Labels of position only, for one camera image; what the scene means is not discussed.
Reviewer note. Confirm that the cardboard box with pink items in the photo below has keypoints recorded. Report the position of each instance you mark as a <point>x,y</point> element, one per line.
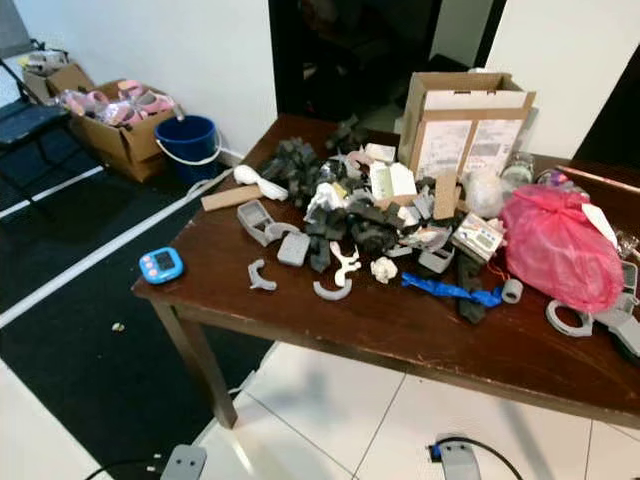
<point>125,145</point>

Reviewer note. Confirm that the blue crumpled plastic strip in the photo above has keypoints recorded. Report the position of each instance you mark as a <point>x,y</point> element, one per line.
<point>452,291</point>

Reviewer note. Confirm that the grey rounded square part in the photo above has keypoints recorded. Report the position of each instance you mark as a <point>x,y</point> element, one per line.
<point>292,249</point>

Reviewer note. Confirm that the small grey cylinder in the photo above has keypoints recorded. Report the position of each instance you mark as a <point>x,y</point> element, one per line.
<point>513,292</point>

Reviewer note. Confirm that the open cardboard box with labels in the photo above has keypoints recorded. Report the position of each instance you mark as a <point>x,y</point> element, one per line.
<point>460,130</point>

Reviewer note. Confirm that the white crumpled paper ball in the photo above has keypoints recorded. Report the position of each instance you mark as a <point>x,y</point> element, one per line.
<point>383,269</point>

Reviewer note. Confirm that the dark grey foam pieces pile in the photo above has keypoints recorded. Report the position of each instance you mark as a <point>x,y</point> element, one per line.
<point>360,225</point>

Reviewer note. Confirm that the small grey curved plastic part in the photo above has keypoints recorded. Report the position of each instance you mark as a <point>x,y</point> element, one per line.
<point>257,277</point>

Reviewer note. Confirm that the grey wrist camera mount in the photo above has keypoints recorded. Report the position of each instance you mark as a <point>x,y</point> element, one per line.
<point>186,464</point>
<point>458,463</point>

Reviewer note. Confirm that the blue digital timer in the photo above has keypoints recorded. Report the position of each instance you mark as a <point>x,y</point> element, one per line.
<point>161,265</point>

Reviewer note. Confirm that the pink plastic bag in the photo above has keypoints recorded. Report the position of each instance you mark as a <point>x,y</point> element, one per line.
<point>560,250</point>

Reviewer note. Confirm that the flat brown cardboard strip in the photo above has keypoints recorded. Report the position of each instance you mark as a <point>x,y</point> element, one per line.
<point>231,198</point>

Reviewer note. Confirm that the clear crumpled plastic bag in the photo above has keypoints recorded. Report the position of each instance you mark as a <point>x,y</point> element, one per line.
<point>482,192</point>

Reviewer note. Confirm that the dark brown wooden table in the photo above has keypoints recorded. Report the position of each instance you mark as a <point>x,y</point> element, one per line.
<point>400,340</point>

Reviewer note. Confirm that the blue plastic bucket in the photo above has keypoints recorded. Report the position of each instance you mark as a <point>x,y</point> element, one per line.
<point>187,142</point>

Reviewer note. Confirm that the white curved plastic part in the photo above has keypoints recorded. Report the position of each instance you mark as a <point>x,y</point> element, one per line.
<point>341,268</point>

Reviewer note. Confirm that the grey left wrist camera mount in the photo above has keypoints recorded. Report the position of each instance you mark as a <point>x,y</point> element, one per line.
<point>186,464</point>

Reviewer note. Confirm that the upright brown cardboard piece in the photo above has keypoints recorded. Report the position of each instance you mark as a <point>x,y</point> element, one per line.
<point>446,195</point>

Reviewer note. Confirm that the small printed product box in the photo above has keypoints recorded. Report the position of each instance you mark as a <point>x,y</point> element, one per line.
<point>476,238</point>

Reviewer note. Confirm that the small cardboard box with clutter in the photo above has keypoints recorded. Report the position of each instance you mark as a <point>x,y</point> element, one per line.
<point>65,78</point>

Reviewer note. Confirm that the black folding chair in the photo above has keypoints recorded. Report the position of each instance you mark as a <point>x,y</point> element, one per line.
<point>28,125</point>

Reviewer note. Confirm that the small scrap on carpet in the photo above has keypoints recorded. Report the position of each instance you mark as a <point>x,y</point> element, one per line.
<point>117,326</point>

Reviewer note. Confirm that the white paper tag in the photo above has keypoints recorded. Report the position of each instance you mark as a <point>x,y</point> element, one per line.
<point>601,224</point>

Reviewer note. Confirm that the long dark grey foam piece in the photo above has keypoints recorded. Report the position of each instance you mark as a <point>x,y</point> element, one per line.
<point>470,275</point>

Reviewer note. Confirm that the clear glass jar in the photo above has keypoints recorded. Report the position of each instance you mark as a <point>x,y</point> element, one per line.
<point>517,169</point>

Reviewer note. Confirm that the grey open plastic housing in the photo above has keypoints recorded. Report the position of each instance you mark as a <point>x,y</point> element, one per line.
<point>253,221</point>

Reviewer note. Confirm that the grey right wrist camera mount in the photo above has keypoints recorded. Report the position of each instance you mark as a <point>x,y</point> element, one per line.
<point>458,463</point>

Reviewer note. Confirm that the large grey plastic part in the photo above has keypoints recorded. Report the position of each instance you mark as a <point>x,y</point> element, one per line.
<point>622,325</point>

